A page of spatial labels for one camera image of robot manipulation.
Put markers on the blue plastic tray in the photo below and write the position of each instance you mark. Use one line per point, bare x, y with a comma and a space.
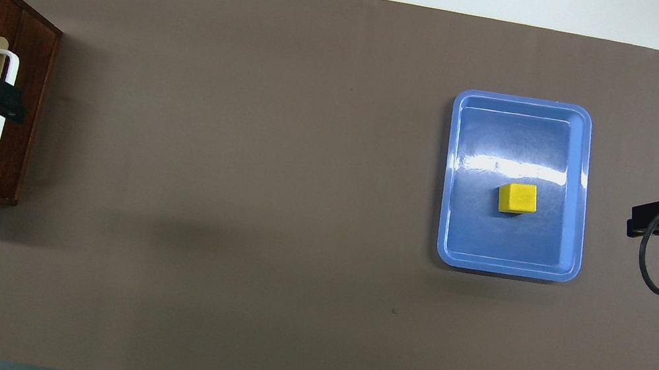
493, 246

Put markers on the yellow block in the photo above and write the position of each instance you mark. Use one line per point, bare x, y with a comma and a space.
517, 199

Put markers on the brown table mat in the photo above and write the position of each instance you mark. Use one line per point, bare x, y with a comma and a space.
232, 209

